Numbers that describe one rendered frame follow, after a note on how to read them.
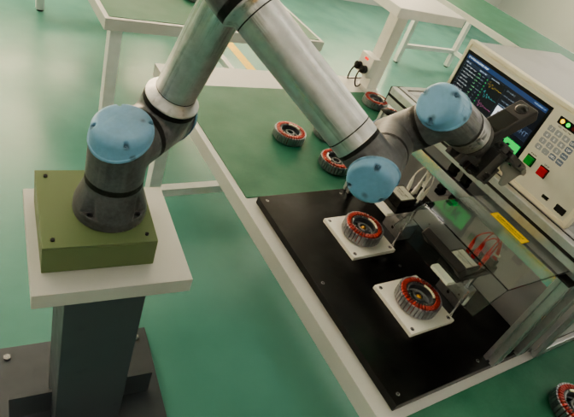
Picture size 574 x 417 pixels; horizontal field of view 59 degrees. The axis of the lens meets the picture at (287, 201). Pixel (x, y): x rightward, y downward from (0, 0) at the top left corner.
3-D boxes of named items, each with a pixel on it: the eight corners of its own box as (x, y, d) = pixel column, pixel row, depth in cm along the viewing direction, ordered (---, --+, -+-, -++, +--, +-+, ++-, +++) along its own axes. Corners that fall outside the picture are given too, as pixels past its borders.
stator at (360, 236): (355, 251, 131) (360, 241, 129) (333, 221, 138) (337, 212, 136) (386, 245, 137) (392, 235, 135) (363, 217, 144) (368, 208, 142)
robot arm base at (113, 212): (75, 234, 101) (79, 199, 95) (69, 182, 110) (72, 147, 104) (151, 231, 108) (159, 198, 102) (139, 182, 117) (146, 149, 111)
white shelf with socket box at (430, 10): (349, 121, 198) (401, 8, 171) (304, 73, 220) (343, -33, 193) (412, 121, 217) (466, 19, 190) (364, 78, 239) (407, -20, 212)
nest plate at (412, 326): (409, 337, 115) (412, 334, 115) (372, 288, 124) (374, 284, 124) (452, 323, 124) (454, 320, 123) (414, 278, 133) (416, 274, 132)
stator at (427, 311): (411, 325, 117) (418, 314, 115) (384, 288, 124) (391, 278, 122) (444, 316, 123) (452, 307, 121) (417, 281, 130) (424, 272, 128)
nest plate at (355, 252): (352, 261, 130) (354, 257, 129) (322, 221, 139) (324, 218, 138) (394, 252, 138) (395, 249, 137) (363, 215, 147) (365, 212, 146)
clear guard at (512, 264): (471, 316, 91) (489, 295, 88) (393, 226, 105) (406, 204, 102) (565, 284, 109) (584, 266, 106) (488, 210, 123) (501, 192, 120)
